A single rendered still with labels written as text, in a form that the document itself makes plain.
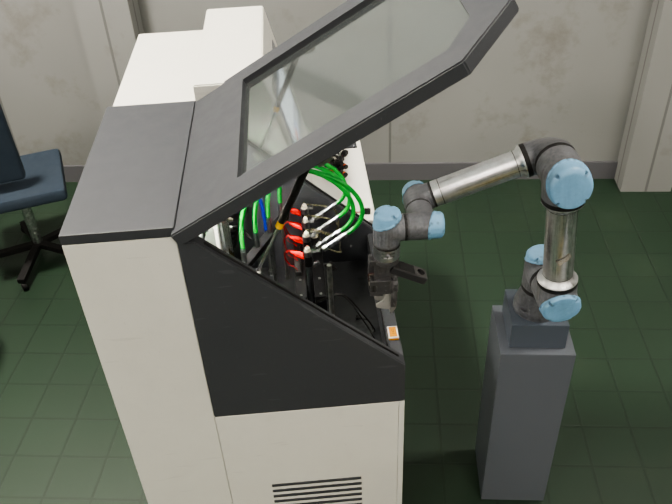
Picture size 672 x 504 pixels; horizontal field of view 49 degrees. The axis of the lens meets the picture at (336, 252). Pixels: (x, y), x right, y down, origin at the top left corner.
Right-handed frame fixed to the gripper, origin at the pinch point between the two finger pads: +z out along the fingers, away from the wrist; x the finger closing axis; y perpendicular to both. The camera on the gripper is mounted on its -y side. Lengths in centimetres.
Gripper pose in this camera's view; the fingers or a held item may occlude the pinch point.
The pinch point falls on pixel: (393, 308)
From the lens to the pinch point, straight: 219.8
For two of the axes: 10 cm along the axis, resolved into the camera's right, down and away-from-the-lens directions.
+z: 0.4, 7.9, 6.1
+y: -10.0, 0.7, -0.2
